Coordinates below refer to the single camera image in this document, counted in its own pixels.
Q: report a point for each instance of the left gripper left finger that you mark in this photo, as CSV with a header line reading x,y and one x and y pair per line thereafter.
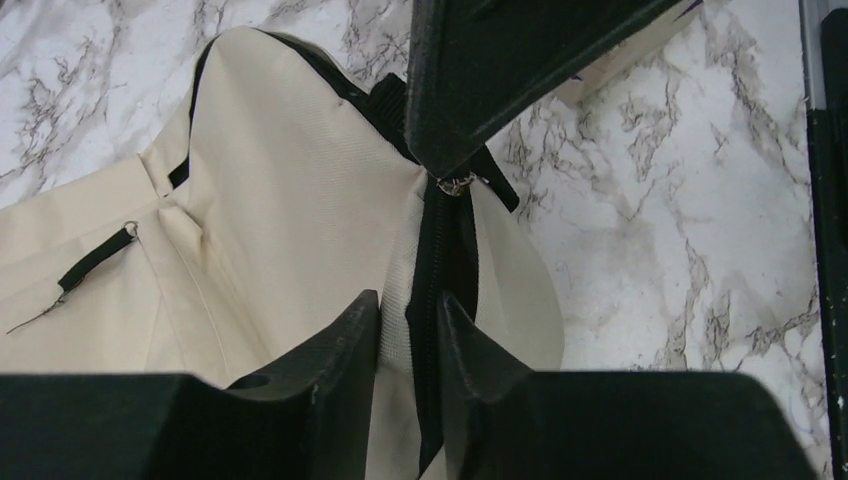
x,y
305,415

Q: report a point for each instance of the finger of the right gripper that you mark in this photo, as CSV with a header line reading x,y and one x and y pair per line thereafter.
x,y
475,65

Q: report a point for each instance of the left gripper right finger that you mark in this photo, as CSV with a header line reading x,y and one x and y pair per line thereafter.
x,y
504,420

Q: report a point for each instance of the beige canvas backpack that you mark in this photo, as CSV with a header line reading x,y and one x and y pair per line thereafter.
x,y
277,193

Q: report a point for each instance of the green cartoon book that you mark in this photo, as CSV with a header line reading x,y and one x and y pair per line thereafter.
x,y
628,52

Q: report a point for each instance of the black metal base frame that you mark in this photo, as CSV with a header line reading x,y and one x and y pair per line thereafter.
x,y
824,38

